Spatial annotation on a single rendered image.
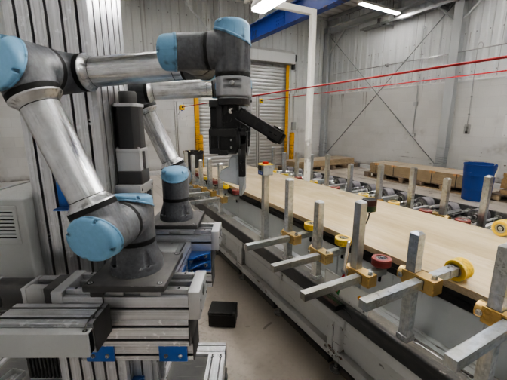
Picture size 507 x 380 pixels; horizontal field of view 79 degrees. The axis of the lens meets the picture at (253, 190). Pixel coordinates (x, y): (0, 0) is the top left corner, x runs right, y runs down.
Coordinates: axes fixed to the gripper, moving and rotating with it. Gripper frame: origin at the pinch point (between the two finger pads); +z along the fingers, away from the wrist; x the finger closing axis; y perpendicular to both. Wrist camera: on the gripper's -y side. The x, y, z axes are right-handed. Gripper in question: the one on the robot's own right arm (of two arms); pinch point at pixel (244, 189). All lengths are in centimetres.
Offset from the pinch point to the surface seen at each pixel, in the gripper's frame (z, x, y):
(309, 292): 46, -32, -23
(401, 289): 36, -18, -48
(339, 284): 46, -39, -36
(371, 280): 46, -42, -49
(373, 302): 36, -12, -37
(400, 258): 42, -52, -65
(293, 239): 46, -86, -24
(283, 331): 132, -124, -24
